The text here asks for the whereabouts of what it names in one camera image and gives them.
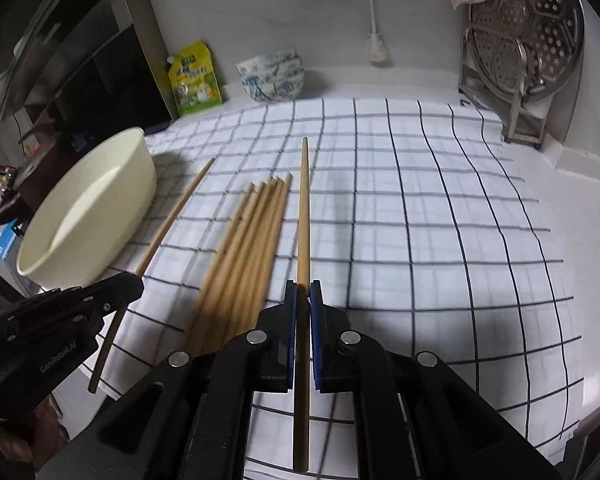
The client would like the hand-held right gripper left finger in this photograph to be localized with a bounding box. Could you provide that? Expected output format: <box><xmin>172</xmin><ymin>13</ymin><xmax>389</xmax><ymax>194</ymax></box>
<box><xmin>42</xmin><ymin>280</ymin><xmax>298</xmax><ymax>480</ymax></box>

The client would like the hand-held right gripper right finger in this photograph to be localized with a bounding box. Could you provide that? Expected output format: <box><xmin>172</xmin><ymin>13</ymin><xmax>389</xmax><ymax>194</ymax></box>
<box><xmin>309</xmin><ymin>280</ymin><xmax>563</xmax><ymax>480</ymax></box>

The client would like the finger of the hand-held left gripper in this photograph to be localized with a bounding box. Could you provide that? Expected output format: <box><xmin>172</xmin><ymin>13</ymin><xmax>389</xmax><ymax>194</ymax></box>
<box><xmin>75</xmin><ymin>273</ymin><xmax>145</xmax><ymax>331</ymax></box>
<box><xmin>0</xmin><ymin>287</ymin><xmax>84</xmax><ymax>326</ymax></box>

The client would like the bundle of bamboo chopsticks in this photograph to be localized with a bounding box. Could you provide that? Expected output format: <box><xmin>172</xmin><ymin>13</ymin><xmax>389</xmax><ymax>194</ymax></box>
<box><xmin>185</xmin><ymin>172</ymin><xmax>293</xmax><ymax>361</ymax></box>

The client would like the light wooden chopstick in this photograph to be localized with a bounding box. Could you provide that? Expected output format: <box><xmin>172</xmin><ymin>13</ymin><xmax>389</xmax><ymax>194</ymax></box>
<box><xmin>293</xmin><ymin>137</ymin><xmax>311</xmax><ymax>473</ymax></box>
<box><xmin>88</xmin><ymin>157</ymin><xmax>216</xmax><ymax>395</ymax></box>

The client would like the cream plastic basin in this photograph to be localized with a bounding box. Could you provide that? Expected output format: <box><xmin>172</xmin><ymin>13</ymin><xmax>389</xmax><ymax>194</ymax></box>
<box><xmin>16</xmin><ymin>127</ymin><xmax>157</xmax><ymax>291</ymax></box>

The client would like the person's left hand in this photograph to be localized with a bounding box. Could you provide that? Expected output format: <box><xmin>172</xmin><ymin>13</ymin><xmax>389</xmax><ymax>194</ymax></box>
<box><xmin>0</xmin><ymin>392</ymin><xmax>71</xmax><ymax>480</ymax></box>

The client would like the blue white appliance label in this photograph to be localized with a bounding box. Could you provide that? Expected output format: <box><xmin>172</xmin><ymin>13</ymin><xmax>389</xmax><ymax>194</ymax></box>
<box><xmin>0</xmin><ymin>220</ymin><xmax>23</xmax><ymax>261</ymax></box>

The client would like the black checked white cloth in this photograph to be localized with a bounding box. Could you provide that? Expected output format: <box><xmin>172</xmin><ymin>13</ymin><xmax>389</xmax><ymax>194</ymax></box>
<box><xmin>77</xmin><ymin>97</ymin><xmax>588</xmax><ymax>478</ymax></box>

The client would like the black range hood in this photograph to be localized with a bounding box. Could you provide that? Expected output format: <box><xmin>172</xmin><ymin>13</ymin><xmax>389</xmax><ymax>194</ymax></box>
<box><xmin>0</xmin><ymin>0</ymin><xmax>178</xmax><ymax>131</ymax></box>

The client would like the yellow green refill pouch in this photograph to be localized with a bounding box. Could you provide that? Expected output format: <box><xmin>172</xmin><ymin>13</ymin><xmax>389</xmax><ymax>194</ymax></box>
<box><xmin>167</xmin><ymin>40</ymin><xmax>224</xmax><ymax>118</ymax></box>

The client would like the perforated steel steamer tray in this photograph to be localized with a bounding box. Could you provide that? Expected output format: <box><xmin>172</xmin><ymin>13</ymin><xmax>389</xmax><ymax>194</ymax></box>
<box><xmin>467</xmin><ymin>0</ymin><xmax>586</xmax><ymax>98</ymax></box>

